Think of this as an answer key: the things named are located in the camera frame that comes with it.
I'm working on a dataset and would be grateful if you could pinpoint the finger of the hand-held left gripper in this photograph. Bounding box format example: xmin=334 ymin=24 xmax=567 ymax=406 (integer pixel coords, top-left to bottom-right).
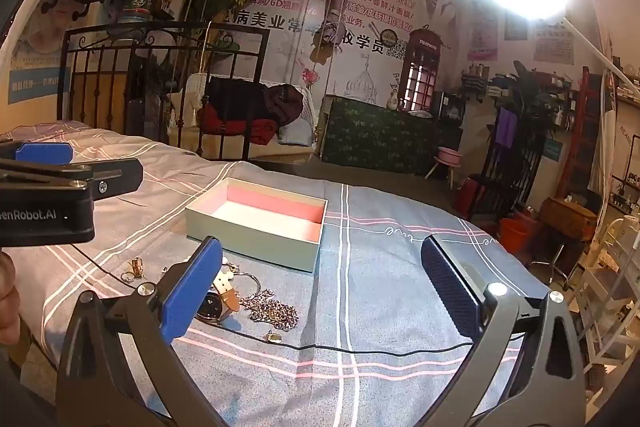
xmin=0 ymin=158 xmax=145 ymax=202
xmin=0 ymin=141 xmax=75 ymax=180

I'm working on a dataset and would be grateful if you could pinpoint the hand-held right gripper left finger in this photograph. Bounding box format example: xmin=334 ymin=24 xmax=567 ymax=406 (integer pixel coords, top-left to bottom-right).
xmin=56 ymin=236 xmax=224 ymax=427

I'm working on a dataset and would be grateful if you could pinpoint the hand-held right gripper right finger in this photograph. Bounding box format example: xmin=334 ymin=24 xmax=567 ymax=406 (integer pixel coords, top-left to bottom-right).
xmin=421 ymin=235 xmax=587 ymax=427

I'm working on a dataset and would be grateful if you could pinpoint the wristwatch with brown strap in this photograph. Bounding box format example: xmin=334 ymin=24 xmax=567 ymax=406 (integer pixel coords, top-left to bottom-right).
xmin=196 ymin=271 xmax=242 ymax=323

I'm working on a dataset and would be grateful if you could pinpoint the gold chain necklace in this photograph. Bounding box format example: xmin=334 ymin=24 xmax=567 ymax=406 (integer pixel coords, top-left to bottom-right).
xmin=238 ymin=289 xmax=300 ymax=334

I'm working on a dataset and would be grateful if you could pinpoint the pale box with pink lining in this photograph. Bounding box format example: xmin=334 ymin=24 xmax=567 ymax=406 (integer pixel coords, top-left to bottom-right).
xmin=184 ymin=178 xmax=329 ymax=274

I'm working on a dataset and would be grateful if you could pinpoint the person's left hand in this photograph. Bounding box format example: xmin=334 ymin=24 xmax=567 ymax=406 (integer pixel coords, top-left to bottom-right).
xmin=0 ymin=251 xmax=22 ymax=335

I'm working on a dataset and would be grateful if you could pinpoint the grey checked duvet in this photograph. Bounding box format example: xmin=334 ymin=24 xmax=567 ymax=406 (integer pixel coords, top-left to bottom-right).
xmin=0 ymin=119 xmax=552 ymax=427

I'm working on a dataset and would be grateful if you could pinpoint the orange bucket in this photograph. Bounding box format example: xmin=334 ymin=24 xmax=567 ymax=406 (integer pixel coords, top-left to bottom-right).
xmin=496 ymin=216 xmax=532 ymax=254

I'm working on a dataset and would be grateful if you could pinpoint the black metal rack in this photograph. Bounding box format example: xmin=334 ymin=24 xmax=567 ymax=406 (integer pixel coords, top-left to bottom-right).
xmin=479 ymin=106 xmax=544 ymax=224

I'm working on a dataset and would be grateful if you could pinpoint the pink stool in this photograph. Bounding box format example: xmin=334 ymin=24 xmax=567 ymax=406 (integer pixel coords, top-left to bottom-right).
xmin=424 ymin=146 xmax=464 ymax=191

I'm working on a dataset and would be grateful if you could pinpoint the brown wooden side table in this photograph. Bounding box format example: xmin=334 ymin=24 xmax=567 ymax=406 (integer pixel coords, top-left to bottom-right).
xmin=539 ymin=196 xmax=599 ymax=239

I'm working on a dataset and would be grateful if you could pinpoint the black garment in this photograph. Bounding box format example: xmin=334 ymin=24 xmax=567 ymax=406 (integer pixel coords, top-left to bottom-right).
xmin=206 ymin=76 xmax=274 ymax=118

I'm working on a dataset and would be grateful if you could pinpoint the red cloth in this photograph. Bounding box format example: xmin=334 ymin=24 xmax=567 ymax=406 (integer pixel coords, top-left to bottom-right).
xmin=199 ymin=106 xmax=279 ymax=146

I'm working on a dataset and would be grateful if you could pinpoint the white trolley cart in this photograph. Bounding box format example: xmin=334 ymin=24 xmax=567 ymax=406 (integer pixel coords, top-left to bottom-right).
xmin=569 ymin=211 xmax=640 ymax=359

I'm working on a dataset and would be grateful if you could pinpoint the green patterned cabinet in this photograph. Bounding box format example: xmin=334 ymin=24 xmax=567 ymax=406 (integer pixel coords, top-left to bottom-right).
xmin=319 ymin=95 xmax=464 ymax=174

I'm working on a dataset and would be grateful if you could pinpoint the purple towel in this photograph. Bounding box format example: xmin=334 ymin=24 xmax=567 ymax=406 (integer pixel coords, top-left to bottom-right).
xmin=494 ymin=108 xmax=519 ymax=148

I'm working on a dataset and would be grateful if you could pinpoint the white hanging swing chair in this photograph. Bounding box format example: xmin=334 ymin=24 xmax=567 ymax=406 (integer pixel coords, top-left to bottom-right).
xmin=184 ymin=71 xmax=322 ymax=161

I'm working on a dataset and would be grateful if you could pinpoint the light blue cloth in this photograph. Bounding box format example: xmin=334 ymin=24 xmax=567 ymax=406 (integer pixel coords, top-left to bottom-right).
xmin=276 ymin=118 xmax=314 ymax=144

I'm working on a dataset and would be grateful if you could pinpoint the dark brown garment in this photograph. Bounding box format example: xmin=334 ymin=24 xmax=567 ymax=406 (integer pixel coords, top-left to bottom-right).
xmin=264 ymin=83 xmax=306 ymax=126

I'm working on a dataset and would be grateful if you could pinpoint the red ladder shelf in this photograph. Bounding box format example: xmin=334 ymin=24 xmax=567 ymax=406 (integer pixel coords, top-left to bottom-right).
xmin=561 ymin=66 xmax=609 ymax=204

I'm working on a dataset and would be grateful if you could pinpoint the green potted plant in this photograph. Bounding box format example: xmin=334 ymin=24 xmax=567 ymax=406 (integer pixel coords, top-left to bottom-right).
xmin=511 ymin=61 xmax=567 ymax=144

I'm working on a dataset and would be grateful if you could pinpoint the red phone booth cabinet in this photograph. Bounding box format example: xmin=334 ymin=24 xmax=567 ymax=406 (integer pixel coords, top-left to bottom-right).
xmin=399 ymin=23 xmax=444 ymax=116

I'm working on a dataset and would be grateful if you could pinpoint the face wall poster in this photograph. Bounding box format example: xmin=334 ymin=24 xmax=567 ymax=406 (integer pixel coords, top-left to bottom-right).
xmin=9 ymin=0 xmax=72 ymax=74

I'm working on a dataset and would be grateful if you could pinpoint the black cable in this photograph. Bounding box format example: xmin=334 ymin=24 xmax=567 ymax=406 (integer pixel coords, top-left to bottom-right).
xmin=69 ymin=242 xmax=477 ymax=354

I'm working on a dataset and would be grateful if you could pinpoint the black iron bed frame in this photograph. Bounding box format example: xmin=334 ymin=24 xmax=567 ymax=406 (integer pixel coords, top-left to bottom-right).
xmin=56 ymin=20 xmax=271 ymax=160

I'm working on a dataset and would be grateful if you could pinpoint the pink wall poster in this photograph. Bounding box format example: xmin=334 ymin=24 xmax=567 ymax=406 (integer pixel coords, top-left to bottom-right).
xmin=466 ymin=13 xmax=502 ymax=62

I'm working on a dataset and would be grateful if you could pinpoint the pale text wall poster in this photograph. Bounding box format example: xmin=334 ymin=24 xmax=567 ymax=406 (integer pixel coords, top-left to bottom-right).
xmin=531 ymin=26 xmax=577 ymax=66

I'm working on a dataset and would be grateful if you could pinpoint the small framed wall poster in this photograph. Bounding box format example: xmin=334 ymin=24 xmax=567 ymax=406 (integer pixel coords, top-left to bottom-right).
xmin=503 ymin=8 xmax=529 ymax=42

